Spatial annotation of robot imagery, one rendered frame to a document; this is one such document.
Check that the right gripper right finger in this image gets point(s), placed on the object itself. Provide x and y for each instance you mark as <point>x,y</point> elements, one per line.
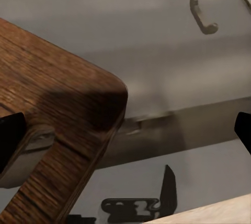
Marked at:
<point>243,129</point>

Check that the cutting board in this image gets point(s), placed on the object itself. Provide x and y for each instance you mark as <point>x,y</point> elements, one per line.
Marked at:
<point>82,101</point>

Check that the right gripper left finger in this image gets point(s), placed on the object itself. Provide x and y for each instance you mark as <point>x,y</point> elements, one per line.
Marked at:
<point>12,130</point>

